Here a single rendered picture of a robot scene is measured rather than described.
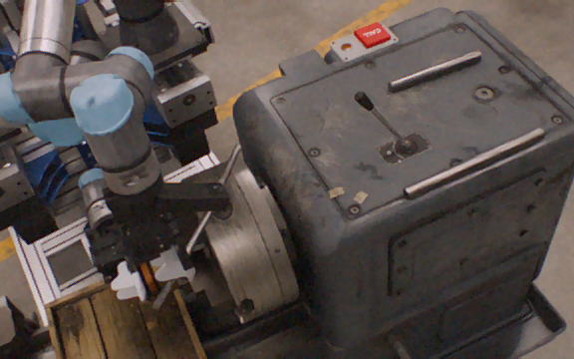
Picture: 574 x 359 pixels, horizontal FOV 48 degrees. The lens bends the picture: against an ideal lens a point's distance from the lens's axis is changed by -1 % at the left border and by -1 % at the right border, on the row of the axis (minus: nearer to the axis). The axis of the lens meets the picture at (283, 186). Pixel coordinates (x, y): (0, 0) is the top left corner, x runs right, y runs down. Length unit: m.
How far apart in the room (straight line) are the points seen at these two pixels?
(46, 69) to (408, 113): 0.67
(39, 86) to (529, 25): 2.95
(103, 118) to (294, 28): 2.81
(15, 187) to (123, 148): 0.79
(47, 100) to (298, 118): 0.52
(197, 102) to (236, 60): 1.82
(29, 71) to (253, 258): 0.50
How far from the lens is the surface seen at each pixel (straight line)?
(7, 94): 0.99
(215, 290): 1.25
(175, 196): 0.93
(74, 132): 1.24
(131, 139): 0.86
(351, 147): 1.22
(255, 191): 1.20
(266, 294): 1.23
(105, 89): 0.84
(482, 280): 1.52
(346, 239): 1.10
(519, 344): 1.83
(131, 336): 1.51
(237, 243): 1.17
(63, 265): 2.57
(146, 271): 1.29
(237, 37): 3.60
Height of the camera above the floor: 2.15
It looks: 50 degrees down
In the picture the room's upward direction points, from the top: 11 degrees counter-clockwise
